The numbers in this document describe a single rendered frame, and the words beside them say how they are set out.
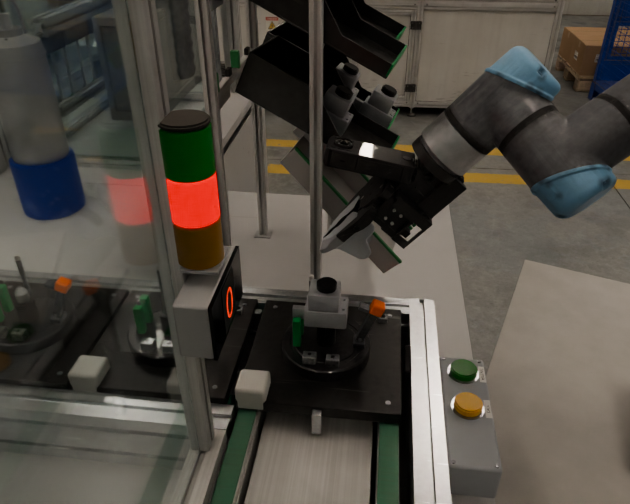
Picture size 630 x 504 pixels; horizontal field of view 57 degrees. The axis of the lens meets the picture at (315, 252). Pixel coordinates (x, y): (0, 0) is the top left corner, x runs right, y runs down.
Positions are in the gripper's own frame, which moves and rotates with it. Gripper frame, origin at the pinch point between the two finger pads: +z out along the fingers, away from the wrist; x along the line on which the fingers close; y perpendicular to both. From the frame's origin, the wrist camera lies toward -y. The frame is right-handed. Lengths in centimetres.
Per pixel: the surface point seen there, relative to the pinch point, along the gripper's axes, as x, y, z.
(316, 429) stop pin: -13.5, 15.6, 17.4
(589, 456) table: -7, 52, -3
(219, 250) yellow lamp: -19.7, -13.6, -2.4
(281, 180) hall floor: 259, 36, 127
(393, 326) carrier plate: 6.9, 21.7, 8.2
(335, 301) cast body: -2.4, 7.1, 5.2
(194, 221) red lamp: -21.3, -17.7, -4.6
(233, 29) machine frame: 165, -36, 41
